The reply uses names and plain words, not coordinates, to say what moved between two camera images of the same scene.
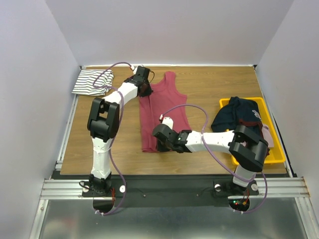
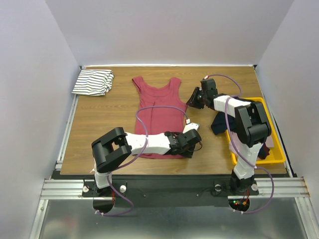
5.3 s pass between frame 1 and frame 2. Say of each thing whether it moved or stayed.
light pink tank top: stayed
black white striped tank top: stayed
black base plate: stayed
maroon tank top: moved
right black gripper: moved
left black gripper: moved
